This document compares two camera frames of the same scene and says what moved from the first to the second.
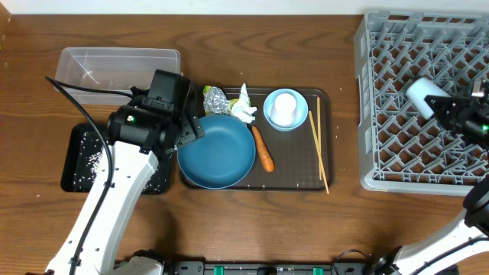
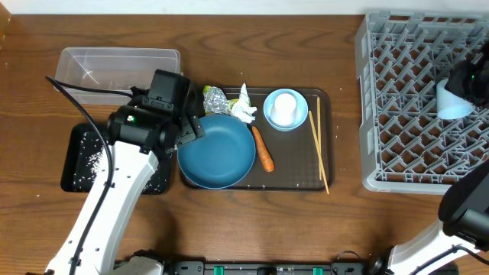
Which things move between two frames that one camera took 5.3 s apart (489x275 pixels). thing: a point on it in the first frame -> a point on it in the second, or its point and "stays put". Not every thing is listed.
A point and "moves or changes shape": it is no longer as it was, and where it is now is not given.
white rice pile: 91,148 stays put
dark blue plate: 221,158 stays put
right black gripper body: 474,124 -> 465,83
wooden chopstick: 319,136 stays put
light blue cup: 418,89 moves or changes shape
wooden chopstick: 318,152 stays put
